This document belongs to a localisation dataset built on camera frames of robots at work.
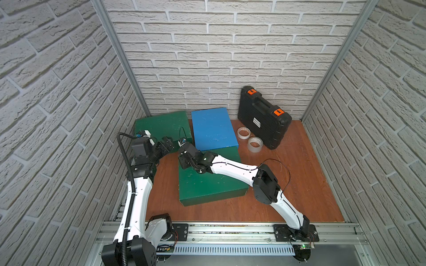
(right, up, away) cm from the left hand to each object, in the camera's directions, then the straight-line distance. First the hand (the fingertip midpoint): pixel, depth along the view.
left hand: (168, 139), depth 77 cm
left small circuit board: (+1, -49, -5) cm, 49 cm away
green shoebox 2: (+13, -24, +2) cm, 27 cm away
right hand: (+6, -9, +10) cm, 15 cm away
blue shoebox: (+21, +5, +23) cm, 32 cm away
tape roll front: (+48, -4, +29) cm, 57 cm away
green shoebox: (-2, +8, +24) cm, 25 cm away
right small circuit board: (+63, -48, -6) cm, 79 cm away
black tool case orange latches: (+52, +10, +18) cm, 56 cm away
